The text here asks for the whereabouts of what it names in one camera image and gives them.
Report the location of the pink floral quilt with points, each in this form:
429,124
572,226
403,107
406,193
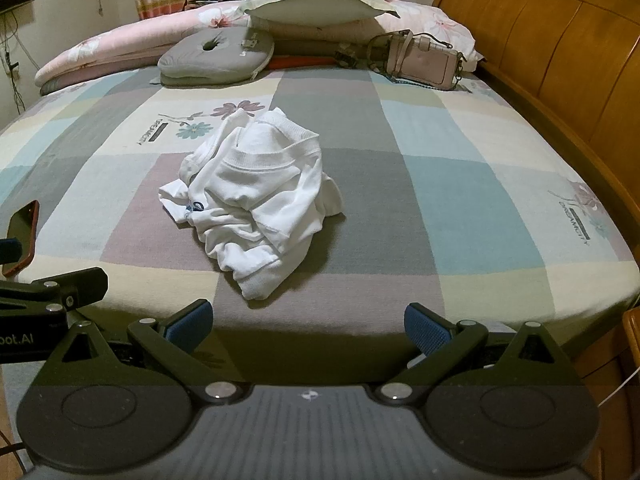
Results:
125,40

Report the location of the pink handbag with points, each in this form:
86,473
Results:
425,62

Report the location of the wooden headboard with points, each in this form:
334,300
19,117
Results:
550,35

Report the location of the red cloth item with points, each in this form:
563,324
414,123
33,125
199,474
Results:
300,62

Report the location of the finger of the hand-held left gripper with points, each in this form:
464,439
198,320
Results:
85,285
9,251

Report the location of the smartphone with orange case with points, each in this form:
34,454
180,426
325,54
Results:
25,230

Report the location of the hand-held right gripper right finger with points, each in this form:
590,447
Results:
425,331

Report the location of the white printed sweatshirt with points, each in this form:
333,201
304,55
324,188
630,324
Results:
255,195

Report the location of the wooden nightstand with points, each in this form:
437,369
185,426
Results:
631,340

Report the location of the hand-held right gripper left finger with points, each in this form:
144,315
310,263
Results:
190,329

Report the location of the grey round cushion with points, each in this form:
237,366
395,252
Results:
210,55

